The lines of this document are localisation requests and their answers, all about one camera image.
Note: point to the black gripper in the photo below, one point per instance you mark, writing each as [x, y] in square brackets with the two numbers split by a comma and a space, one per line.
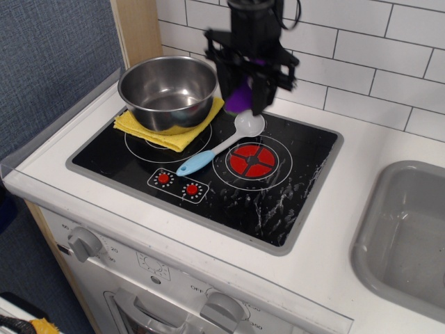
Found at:
[252, 44]

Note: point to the purple toy eggplant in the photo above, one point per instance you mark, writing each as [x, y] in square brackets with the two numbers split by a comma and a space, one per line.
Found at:
[245, 96]

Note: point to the stainless steel pot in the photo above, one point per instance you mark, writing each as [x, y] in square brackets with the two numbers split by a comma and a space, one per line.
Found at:
[169, 94]

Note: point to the black toy stovetop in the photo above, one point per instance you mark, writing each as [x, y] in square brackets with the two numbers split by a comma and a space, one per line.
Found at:
[259, 191]

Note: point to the grey plastic sink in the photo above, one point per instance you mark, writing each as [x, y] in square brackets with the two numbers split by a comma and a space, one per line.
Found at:
[399, 250]

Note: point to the grey left oven knob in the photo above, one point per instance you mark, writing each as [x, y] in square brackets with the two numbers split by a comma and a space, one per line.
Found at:
[84, 243]

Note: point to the grey oven knob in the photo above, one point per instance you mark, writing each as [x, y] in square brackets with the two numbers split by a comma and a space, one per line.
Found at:
[84, 243]
[222, 311]

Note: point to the grey right oven knob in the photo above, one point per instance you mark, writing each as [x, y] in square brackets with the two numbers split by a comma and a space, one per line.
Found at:
[222, 311]

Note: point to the white toy oven front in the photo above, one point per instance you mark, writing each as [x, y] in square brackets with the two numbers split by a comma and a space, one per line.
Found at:
[119, 266]

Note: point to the yellow cloth on floor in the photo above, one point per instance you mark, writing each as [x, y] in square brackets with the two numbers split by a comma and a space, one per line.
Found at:
[42, 326]

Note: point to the grey spoon blue handle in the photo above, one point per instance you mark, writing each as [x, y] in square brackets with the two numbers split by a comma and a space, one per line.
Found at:
[246, 126]

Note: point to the wooden side post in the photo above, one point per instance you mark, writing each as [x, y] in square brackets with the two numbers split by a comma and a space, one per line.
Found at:
[137, 25]

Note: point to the oven door handle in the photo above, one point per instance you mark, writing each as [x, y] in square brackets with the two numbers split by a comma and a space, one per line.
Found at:
[147, 314]

